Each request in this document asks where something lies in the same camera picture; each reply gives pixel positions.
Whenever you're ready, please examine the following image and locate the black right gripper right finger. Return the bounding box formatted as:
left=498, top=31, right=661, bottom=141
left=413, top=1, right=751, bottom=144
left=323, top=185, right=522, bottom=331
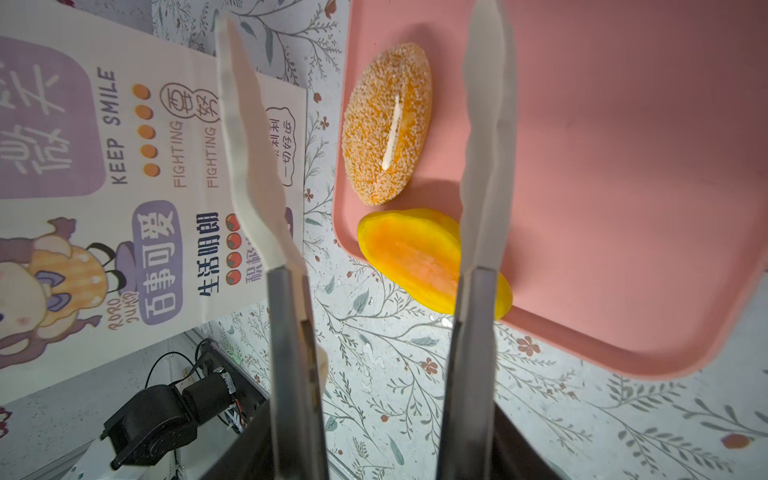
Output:
left=490, top=404, right=560, bottom=480

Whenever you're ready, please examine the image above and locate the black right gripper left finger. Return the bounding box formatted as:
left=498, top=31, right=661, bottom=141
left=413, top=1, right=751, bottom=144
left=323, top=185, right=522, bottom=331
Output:
left=201, top=400, right=275, bottom=480

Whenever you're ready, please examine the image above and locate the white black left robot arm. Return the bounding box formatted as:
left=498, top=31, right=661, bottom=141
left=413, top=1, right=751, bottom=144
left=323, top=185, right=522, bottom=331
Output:
left=63, top=368, right=236, bottom=479

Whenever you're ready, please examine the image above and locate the yellow orange oval bread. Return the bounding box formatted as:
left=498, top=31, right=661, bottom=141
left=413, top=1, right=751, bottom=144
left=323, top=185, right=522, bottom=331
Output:
left=357, top=208, right=514, bottom=320

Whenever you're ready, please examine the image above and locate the white printed paper bag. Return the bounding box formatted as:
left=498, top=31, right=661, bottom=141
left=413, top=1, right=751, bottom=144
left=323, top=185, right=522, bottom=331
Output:
left=0, top=0, right=308, bottom=406

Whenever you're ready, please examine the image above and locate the pink rectangular tray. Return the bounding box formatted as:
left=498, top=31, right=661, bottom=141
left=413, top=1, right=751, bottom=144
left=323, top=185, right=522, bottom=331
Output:
left=332, top=0, right=768, bottom=380

